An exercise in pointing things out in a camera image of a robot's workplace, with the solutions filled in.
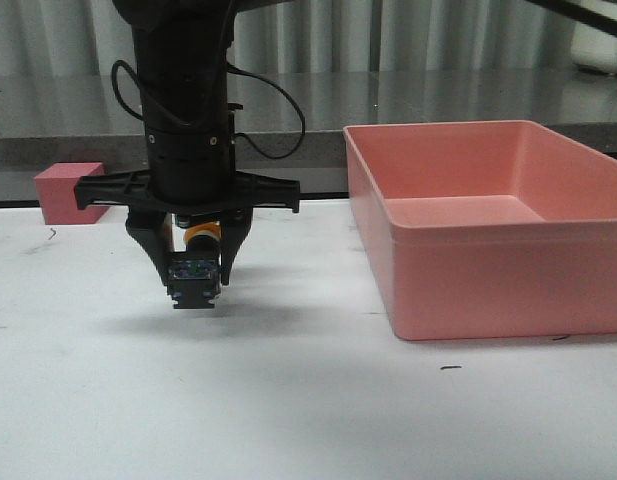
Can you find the pink plastic bin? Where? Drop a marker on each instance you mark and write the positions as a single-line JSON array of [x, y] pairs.
[[486, 229]]

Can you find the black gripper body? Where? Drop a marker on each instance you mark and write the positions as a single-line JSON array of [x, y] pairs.
[[190, 175]]

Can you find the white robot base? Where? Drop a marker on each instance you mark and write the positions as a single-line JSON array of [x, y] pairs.
[[593, 49]]

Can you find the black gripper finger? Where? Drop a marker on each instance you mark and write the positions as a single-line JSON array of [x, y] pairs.
[[235, 226], [152, 230]]

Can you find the pink cube block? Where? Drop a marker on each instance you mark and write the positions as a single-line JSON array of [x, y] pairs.
[[55, 189]]

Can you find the dark grey counter shelf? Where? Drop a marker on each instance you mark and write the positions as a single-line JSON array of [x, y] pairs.
[[291, 124]]

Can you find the yellow push button switch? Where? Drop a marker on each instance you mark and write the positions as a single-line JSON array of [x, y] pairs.
[[194, 273]]

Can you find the grey pleated curtain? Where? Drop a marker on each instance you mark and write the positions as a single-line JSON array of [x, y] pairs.
[[64, 38]]

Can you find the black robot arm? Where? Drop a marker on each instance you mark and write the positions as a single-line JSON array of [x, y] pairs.
[[181, 70]]

